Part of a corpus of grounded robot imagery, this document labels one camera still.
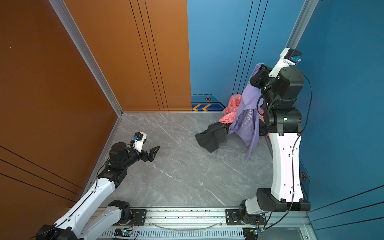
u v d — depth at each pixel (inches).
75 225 16.2
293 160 14.6
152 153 27.9
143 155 27.4
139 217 29.0
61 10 27.5
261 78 18.7
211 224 28.5
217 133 34.4
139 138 25.9
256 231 27.4
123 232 27.7
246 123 32.0
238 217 28.7
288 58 16.5
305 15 28.1
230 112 35.1
